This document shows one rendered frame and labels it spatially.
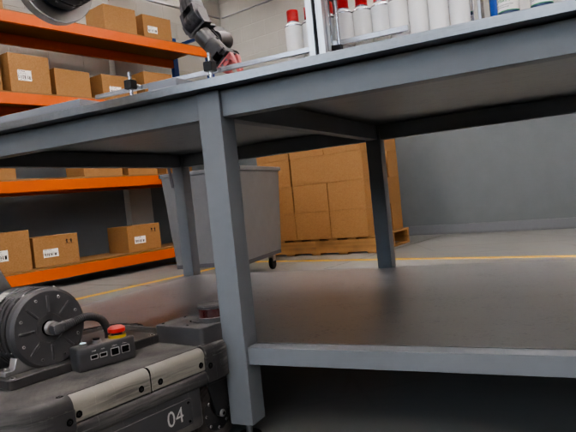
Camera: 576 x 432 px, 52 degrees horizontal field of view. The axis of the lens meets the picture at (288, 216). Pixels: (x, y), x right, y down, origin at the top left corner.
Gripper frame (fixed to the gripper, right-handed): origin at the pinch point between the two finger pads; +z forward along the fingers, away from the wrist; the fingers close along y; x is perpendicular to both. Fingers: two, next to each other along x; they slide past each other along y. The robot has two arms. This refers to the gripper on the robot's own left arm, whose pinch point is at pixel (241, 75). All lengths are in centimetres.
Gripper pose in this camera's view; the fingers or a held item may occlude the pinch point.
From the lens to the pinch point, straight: 183.7
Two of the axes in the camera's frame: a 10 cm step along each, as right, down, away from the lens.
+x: -6.2, 6.9, 3.8
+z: 6.5, 7.2, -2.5
